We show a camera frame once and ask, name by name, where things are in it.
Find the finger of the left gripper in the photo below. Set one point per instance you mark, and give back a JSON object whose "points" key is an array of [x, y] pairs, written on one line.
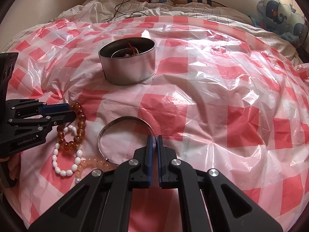
{"points": [[60, 117]]}

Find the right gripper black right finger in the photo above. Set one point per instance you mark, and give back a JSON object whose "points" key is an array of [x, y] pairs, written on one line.
{"points": [[208, 200]]}

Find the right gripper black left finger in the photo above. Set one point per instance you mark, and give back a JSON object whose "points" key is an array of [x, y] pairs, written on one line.
{"points": [[102, 200]]}

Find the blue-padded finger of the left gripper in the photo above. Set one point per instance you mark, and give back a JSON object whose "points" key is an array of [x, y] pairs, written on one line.
{"points": [[54, 108]]}

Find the person's left hand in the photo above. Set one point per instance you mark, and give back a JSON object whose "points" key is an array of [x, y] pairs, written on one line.
{"points": [[10, 170]]}

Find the round silver metal tin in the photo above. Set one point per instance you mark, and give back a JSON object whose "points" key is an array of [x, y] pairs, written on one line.
{"points": [[128, 61]]}

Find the red checkered plastic sheet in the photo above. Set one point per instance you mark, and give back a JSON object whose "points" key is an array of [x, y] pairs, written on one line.
{"points": [[219, 96]]}

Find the white striped bed quilt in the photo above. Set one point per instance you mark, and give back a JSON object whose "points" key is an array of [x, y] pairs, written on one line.
{"points": [[100, 11]]}

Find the striped plush toy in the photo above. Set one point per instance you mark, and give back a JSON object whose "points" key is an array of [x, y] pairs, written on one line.
{"points": [[207, 2]]}

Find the blue whale curtain right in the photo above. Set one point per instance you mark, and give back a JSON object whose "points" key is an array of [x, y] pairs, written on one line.
{"points": [[284, 18]]}

